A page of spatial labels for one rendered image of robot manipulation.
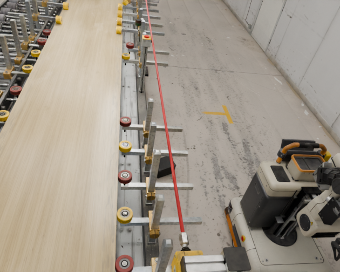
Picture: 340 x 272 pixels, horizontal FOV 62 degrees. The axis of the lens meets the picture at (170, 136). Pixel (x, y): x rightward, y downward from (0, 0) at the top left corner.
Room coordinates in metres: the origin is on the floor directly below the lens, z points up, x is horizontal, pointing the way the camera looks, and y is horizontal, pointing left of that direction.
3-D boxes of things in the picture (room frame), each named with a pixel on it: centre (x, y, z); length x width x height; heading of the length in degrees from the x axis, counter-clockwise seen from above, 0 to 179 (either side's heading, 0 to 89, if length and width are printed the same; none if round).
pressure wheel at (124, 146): (1.28, 0.26, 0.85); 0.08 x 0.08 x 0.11
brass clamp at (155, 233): (0.82, -0.01, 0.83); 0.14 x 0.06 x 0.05; 14
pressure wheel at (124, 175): (1.04, 0.20, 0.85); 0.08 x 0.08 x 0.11
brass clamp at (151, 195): (1.06, 0.05, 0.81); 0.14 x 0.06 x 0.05; 14
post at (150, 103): (1.52, 0.17, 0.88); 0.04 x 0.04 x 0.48; 14
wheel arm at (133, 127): (1.57, 0.13, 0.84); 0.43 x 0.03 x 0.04; 104
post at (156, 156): (1.04, 0.05, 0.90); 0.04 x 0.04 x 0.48; 14
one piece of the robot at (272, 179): (1.43, -0.97, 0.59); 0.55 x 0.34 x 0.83; 104
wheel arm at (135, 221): (0.85, -0.05, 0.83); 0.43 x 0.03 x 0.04; 104
